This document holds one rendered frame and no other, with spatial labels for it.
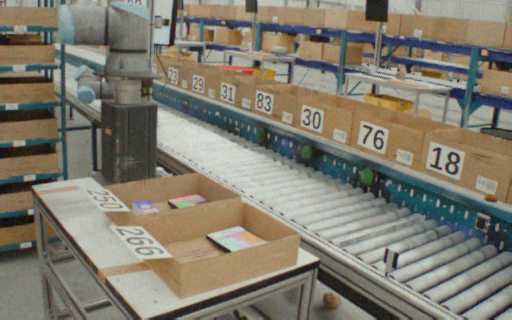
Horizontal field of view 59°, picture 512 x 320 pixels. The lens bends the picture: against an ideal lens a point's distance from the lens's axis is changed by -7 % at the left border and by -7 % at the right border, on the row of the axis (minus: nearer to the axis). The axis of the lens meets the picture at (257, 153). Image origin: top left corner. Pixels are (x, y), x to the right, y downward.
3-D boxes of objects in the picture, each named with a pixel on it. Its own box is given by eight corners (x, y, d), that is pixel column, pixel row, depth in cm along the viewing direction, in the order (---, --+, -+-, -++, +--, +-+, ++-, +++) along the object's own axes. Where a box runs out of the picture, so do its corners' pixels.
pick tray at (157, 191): (103, 213, 163) (102, 185, 160) (199, 196, 185) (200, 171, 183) (136, 247, 141) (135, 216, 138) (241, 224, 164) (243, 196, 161)
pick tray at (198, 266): (134, 252, 138) (134, 221, 135) (243, 228, 160) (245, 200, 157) (180, 300, 116) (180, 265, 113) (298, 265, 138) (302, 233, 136)
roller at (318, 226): (295, 236, 168) (296, 223, 167) (390, 211, 198) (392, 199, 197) (304, 242, 164) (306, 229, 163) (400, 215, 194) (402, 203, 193)
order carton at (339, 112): (294, 129, 252) (297, 96, 247) (335, 125, 269) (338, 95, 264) (348, 148, 221) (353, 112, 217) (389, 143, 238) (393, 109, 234)
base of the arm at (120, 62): (114, 77, 172) (114, 49, 169) (96, 71, 186) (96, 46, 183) (160, 75, 183) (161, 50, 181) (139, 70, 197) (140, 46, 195)
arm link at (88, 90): (100, 90, 225) (100, 75, 233) (75, 89, 221) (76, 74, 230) (99, 105, 231) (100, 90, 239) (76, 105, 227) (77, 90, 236)
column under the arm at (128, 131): (111, 195, 179) (110, 109, 170) (88, 175, 198) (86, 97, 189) (171, 184, 195) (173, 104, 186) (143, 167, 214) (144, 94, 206)
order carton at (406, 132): (348, 148, 221) (353, 112, 217) (389, 143, 238) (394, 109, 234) (417, 173, 191) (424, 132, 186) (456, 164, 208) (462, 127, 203)
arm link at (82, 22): (104, 15, 167) (106, -45, 222) (55, 14, 161) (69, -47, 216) (103, 53, 176) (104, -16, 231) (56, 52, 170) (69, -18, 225)
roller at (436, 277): (395, 296, 133) (398, 281, 132) (485, 253, 163) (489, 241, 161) (408, 304, 129) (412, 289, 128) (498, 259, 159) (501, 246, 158)
